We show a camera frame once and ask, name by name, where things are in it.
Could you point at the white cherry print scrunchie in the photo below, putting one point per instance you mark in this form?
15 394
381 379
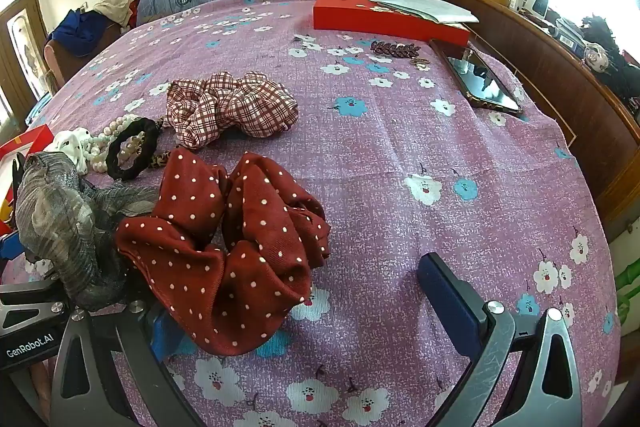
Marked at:
67 146

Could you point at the purple floral bedsheet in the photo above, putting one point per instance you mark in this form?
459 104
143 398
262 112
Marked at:
390 187

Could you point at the small brown hair clip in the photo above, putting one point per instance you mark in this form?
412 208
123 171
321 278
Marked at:
421 63

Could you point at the red box tray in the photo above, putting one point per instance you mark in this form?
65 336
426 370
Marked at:
20 152

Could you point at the blue clothes pile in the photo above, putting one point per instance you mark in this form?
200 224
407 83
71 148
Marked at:
80 32

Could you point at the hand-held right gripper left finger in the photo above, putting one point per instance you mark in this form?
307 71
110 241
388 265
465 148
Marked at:
166 338

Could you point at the red plaid scrunchie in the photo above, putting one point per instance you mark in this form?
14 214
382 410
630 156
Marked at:
235 107

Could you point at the black haired doll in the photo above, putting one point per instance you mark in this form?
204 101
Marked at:
607 52

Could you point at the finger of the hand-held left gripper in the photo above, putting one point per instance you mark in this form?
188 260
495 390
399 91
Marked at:
10 247

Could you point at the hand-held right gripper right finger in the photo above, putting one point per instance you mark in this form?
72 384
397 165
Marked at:
445 302

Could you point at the fur hair clip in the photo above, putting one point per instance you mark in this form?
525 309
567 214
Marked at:
60 232

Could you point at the brown leaf hair clip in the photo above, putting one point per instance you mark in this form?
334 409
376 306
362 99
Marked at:
395 48

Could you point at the wooden headboard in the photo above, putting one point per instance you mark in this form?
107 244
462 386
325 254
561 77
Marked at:
545 72

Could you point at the red box lid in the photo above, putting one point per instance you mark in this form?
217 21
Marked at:
385 19

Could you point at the black smartphone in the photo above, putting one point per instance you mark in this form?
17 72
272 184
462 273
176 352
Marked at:
477 79

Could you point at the beige garment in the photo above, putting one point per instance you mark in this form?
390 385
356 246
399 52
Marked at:
119 4

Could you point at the red polka dot scrunchie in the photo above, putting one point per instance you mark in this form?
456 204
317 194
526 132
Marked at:
235 252

